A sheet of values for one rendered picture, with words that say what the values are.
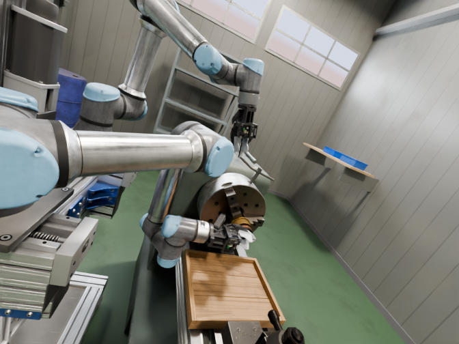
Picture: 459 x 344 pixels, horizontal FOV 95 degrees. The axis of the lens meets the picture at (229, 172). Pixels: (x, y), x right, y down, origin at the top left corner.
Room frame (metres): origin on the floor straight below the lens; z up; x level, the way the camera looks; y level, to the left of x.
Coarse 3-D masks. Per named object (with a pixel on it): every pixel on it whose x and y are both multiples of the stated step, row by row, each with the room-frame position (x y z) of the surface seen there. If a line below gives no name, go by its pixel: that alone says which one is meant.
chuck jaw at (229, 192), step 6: (222, 186) 0.86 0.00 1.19; (228, 186) 0.85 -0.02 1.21; (228, 192) 0.83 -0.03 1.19; (234, 192) 0.83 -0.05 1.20; (228, 198) 0.81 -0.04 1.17; (234, 198) 0.82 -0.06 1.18; (228, 204) 0.83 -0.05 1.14; (234, 204) 0.82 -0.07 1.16; (234, 210) 0.81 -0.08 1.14; (234, 216) 0.79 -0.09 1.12; (240, 216) 0.80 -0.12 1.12
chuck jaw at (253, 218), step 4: (244, 212) 0.90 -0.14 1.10; (244, 216) 0.86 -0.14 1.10; (248, 216) 0.87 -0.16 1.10; (252, 216) 0.89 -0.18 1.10; (256, 216) 0.90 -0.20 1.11; (260, 216) 0.92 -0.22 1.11; (252, 220) 0.85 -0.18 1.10; (256, 220) 0.86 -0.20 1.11; (260, 220) 0.89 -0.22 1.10; (252, 224) 0.83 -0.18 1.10; (256, 224) 0.86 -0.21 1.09; (260, 224) 0.89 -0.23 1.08; (252, 228) 0.86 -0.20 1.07
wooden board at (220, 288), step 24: (192, 264) 0.71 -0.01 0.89; (216, 264) 0.77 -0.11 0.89; (240, 264) 0.83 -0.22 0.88; (192, 288) 0.58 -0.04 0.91; (216, 288) 0.65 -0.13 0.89; (240, 288) 0.70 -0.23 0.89; (264, 288) 0.75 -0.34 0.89; (192, 312) 0.50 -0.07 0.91; (216, 312) 0.55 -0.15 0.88; (240, 312) 0.59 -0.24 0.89; (264, 312) 0.64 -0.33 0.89
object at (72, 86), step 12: (60, 72) 2.84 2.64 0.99; (72, 72) 3.25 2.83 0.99; (60, 84) 2.74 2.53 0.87; (72, 84) 2.86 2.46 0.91; (84, 84) 3.06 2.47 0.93; (60, 96) 2.75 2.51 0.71; (72, 96) 2.88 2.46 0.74; (60, 108) 2.77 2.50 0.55; (72, 108) 2.91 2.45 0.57; (60, 120) 2.79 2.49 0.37; (72, 120) 2.95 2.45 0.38
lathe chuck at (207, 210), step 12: (216, 180) 0.91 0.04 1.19; (228, 180) 0.89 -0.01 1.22; (240, 180) 0.91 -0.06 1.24; (204, 192) 0.88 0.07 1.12; (216, 192) 0.83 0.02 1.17; (240, 192) 0.87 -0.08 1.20; (252, 192) 0.89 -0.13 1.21; (204, 204) 0.82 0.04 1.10; (216, 204) 0.84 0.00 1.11; (240, 204) 0.88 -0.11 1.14; (252, 204) 0.90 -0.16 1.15; (264, 204) 0.93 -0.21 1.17; (204, 216) 0.83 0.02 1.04; (216, 216) 0.85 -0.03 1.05; (228, 216) 0.93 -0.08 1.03
